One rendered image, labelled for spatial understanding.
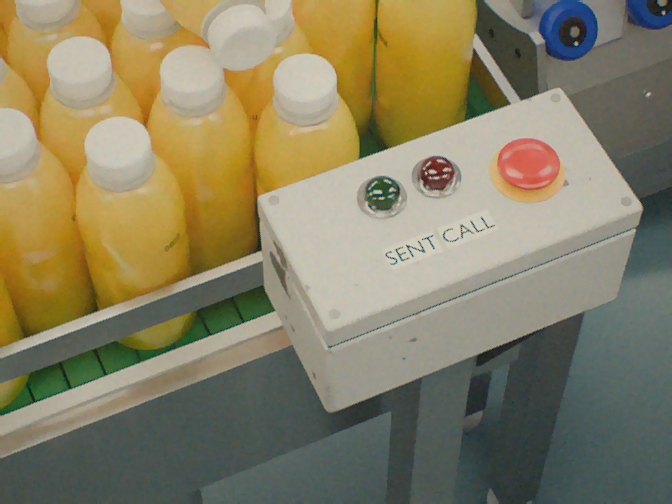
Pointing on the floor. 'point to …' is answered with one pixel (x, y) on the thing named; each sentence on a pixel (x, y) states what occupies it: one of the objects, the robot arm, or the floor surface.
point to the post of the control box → (427, 436)
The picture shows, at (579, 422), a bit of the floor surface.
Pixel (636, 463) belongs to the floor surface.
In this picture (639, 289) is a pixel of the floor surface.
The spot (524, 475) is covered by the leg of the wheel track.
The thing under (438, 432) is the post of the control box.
